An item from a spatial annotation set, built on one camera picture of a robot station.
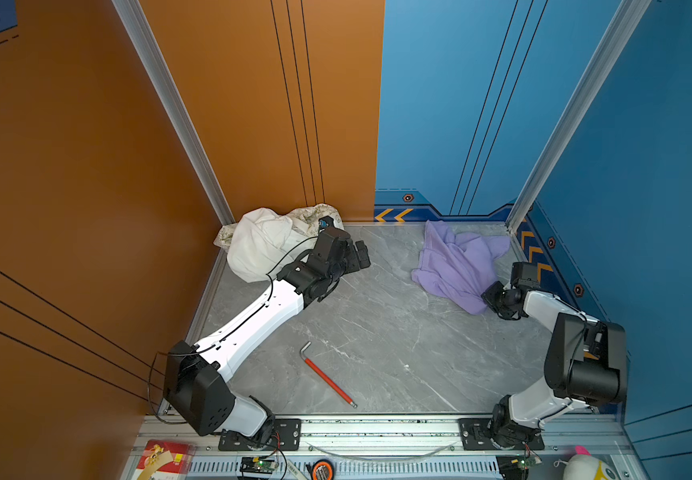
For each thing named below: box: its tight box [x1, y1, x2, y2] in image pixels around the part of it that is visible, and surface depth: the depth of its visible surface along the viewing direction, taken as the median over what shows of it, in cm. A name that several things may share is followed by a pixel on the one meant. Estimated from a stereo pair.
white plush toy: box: [563, 445, 618, 480], surface depth 65 cm
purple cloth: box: [411, 220, 511, 315], surface depth 104 cm
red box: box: [136, 439, 196, 480], surface depth 68 cm
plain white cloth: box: [227, 207, 318, 283], surface depth 99 cm
